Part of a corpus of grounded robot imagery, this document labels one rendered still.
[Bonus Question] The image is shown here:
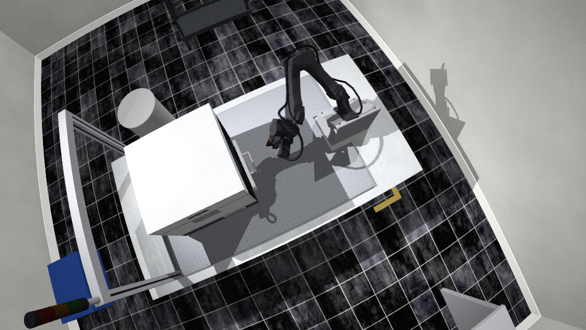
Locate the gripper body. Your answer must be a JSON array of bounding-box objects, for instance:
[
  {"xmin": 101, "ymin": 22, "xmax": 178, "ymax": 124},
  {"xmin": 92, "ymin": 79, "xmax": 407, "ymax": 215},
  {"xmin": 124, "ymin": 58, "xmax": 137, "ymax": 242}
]
[{"xmin": 269, "ymin": 135, "xmax": 279, "ymax": 147}]

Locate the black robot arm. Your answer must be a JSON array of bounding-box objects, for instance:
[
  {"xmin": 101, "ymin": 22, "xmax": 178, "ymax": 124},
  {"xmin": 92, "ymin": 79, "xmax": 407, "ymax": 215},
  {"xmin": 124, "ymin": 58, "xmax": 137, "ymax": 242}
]
[{"xmin": 269, "ymin": 50, "xmax": 359, "ymax": 159}]

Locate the white lab instrument with drawer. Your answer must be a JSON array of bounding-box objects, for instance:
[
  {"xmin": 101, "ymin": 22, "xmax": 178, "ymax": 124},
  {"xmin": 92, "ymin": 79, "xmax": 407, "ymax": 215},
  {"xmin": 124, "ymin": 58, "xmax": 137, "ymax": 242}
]
[{"xmin": 124, "ymin": 103, "xmax": 259, "ymax": 236}]

